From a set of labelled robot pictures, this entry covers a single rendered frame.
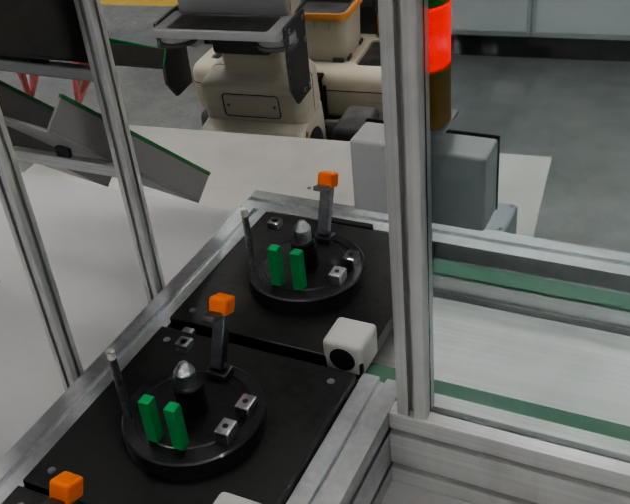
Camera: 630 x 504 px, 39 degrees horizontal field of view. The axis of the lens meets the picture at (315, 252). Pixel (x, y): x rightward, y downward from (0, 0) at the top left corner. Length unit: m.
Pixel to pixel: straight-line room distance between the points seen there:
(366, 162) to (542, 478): 0.34
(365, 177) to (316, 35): 1.27
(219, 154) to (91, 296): 0.43
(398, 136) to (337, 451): 0.32
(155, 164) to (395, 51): 0.51
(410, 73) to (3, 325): 0.78
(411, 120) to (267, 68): 1.10
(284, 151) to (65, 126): 0.64
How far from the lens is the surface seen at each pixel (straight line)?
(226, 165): 1.55
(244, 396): 0.85
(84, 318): 1.25
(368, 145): 0.75
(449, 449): 0.89
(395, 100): 0.68
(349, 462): 0.84
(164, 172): 1.13
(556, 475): 0.88
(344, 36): 2.01
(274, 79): 1.77
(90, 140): 1.03
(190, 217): 1.41
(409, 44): 0.66
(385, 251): 1.08
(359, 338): 0.92
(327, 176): 1.05
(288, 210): 1.20
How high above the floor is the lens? 1.59
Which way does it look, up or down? 34 degrees down
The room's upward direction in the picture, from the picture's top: 6 degrees counter-clockwise
